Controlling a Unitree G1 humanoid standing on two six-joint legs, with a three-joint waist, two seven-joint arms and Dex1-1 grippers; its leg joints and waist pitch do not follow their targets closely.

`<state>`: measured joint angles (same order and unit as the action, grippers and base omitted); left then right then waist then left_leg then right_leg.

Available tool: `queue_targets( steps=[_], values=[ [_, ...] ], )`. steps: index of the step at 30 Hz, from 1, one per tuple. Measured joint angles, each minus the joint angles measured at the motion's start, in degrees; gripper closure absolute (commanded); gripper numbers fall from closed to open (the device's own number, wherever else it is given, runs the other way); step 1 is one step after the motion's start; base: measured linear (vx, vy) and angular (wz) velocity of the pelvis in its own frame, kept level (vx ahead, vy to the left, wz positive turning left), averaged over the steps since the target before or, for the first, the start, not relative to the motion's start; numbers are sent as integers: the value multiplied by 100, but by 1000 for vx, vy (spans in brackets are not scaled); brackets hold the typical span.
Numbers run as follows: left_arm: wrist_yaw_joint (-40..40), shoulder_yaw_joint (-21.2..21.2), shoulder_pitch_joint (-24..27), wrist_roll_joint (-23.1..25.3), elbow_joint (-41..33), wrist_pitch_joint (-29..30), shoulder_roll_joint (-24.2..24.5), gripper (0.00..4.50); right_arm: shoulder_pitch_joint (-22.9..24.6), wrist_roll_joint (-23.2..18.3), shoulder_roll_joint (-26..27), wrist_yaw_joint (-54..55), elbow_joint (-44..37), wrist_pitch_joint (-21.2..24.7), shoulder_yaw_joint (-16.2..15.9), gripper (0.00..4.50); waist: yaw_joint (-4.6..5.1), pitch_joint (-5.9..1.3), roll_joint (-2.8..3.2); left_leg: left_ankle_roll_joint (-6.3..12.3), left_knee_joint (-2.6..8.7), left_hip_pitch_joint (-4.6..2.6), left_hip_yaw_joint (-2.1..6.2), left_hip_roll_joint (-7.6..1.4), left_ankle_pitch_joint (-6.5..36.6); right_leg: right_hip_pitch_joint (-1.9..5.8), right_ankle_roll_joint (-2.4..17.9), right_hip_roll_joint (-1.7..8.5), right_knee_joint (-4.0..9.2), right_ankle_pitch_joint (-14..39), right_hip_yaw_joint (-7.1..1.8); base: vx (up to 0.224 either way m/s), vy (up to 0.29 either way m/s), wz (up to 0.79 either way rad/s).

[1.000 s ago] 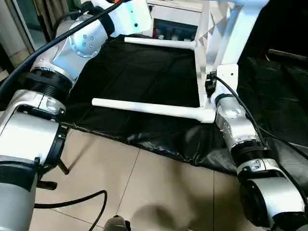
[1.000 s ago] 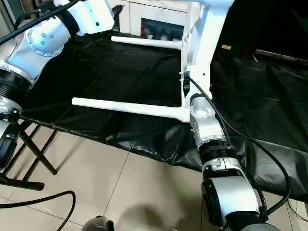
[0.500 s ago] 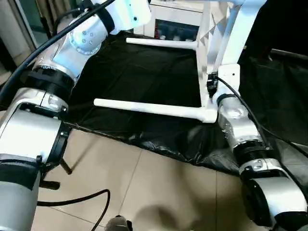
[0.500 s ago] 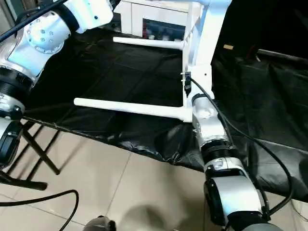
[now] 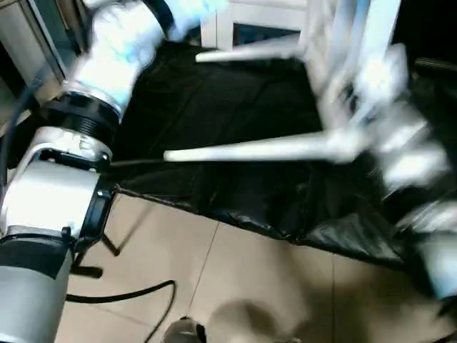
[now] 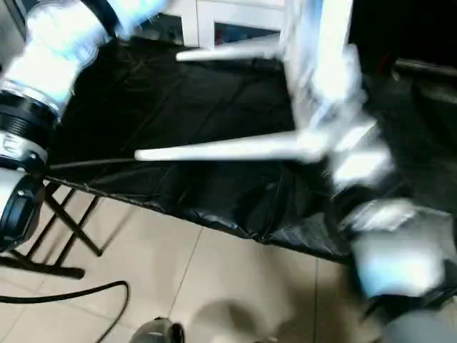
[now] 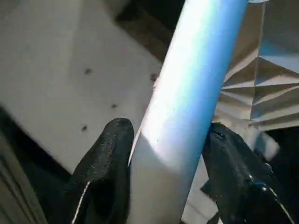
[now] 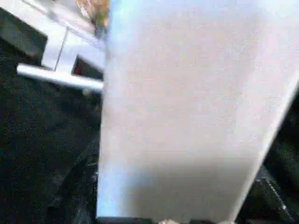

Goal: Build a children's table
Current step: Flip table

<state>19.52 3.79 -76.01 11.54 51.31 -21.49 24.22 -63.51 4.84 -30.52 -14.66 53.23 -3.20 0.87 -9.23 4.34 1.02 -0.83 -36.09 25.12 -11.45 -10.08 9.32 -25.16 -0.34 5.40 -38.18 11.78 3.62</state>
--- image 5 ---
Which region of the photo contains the black flat panel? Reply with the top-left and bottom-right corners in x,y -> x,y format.
413,56 -> 457,72

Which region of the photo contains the black metal table frame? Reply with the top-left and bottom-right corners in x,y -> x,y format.
76,194 -> 151,279

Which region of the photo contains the thick black floor cable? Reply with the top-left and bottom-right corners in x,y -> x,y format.
66,279 -> 176,343

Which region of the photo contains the white cabinet with glass doors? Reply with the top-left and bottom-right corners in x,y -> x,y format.
199,0 -> 310,51

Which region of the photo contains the black work mat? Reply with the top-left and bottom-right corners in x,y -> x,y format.
106,39 -> 457,297

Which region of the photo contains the white plastic table top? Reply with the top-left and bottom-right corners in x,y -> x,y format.
303,0 -> 404,144

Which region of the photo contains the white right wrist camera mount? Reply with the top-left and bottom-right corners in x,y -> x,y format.
356,44 -> 410,119

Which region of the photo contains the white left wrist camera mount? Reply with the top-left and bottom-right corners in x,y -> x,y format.
167,0 -> 229,42

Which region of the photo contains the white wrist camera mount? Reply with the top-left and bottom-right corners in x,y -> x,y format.
356,44 -> 410,119
167,0 -> 229,42

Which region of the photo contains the white plastic table leg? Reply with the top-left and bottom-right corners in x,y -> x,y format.
163,129 -> 371,164
195,37 -> 308,64

